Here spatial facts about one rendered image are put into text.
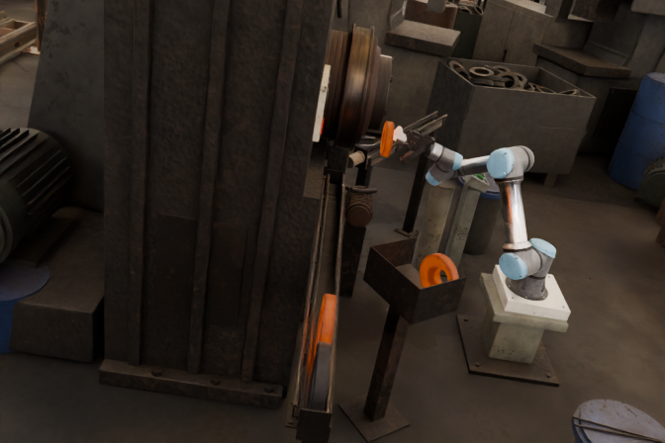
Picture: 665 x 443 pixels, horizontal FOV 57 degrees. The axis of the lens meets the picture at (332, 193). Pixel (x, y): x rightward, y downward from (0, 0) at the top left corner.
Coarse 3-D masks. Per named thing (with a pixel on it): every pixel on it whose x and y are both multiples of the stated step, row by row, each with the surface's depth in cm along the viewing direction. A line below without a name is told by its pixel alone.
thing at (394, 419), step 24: (408, 240) 214; (384, 264) 200; (408, 264) 220; (384, 288) 201; (408, 288) 191; (432, 288) 190; (456, 288) 197; (408, 312) 193; (432, 312) 196; (384, 336) 217; (384, 360) 219; (384, 384) 223; (360, 408) 235; (384, 408) 230; (360, 432) 225; (384, 432) 226
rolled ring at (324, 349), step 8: (320, 344) 149; (328, 344) 150; (320, 352) 146; (328, 352) 147; (320, 360) 144; (328, 360) 145; (320, 368) 143; (328, 368) 143; (312, 376) 157; (320, 376) 142; (328, 376) 142; (312, 384) 156; (320, 384) 142; (328, 384) 142; (312, 392) 144; (320, 392) 141; (312, 400) 142; (320, 400) 142; (312, 408) 142; (320, 408) 142
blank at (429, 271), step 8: (432, 256) 202; (440, 256) 200; (424, 264) 206; (432, 264) 203; (440, 264) 200; (448, 264) 198; (424, 272) 207; (432, 272) 203; (448, 272) 197; (456, 272) 198; (424, 280) 207; (432, 280) 204; (440, 280) 205; (448, 280) 197
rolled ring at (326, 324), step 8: (328, 296) 165; (328, 304) 162; (320, 312) 175; (328, 312) 160; (320, 320) 173; (328, 320) 159; (320, 328) 173; (328, 328) 158; (320, 336) 158; (328, 336) 158
